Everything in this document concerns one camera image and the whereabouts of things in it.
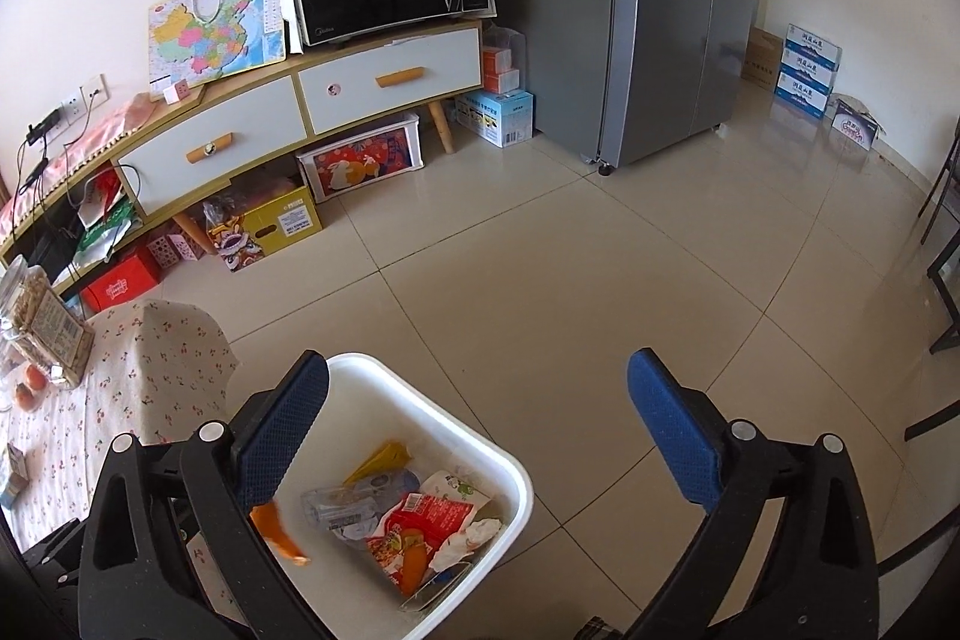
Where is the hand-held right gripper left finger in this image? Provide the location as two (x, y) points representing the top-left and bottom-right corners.
(77, 350), (335, 640)

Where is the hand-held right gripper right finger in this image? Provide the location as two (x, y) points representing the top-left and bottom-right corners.
(627, 347), (880, 640)

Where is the orange wrapper piece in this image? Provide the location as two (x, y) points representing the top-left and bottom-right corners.
(251, 501), (312, 566)

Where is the yellow snack wrapper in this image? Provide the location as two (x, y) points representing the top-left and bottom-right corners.
(343, 440), (415, 487)

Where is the white trash bin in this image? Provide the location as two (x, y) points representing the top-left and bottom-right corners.
(225, 351), (535, 640)

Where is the red snack packet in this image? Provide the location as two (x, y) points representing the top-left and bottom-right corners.
(366, 471), (496, 596)

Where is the white tissue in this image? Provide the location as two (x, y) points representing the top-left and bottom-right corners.
(433, 516), (502, 572)

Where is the clear plastic wrapper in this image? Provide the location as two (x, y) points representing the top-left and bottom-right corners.
(401, 561), (473, 611)

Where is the blue milk carton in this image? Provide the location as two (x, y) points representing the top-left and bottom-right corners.
(0, 445), (31, 510)

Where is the cherry print tablecloth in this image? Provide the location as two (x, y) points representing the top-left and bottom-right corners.
(0, 299), (241, 555)

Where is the clear glass jar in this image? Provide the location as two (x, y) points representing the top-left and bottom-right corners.
(0, 329), (65, 420)

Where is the lion print bag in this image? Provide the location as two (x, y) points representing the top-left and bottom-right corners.
(202, 212), (267, 274)

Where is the pink patterned box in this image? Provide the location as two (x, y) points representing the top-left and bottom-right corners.
(146, 227), (207, 270)

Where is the yellow cardboard box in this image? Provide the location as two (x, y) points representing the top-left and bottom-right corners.
(225, 182), (323, 255)

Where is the red gift box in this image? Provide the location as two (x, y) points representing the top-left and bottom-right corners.
(79, 250), (162, 315)

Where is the clear jar of seeds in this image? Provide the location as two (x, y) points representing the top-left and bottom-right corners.
(0, 257), (95, 386)

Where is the green bag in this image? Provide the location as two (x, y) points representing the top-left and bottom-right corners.
(75, 218), (136, 270)

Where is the white rabbit print storage box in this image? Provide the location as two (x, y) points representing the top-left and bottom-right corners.
(296, 111), (425, 202)

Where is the black box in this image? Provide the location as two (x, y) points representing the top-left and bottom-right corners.
(15, 227), (80, 281)

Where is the white cabinet drawer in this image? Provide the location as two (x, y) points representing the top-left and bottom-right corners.
(118, 74), (310, 217)
(298, 26), (483, 135)

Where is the black metal chair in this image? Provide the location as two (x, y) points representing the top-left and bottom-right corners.
(874, 119), (960, 581)

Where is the wooden cabinet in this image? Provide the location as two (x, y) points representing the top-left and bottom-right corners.
(0, 14), (485, 304)

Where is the pink cabinet cloth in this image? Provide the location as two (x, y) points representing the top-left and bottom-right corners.
(0, 92), (158, 229)

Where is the blue and white carton box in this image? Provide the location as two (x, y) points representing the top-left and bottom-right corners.
(456, 89), (535, 148)

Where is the purple and white box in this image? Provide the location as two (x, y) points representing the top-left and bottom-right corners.
(829, 96), (886, 150)

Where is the blue and white case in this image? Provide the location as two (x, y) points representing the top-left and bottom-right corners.
(780, 46), (839, 90)
(784, 23), (842, 64)
(775, 71), (835, 120)

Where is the brown cardboard box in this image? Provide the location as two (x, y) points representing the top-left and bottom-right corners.
(742, 26), (785, 90)

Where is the colourful map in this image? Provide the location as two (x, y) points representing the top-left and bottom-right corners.
(148, 0), (288, 90)

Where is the grey refrigerator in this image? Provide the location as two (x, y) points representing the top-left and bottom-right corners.
(472, 0), (762, 172)

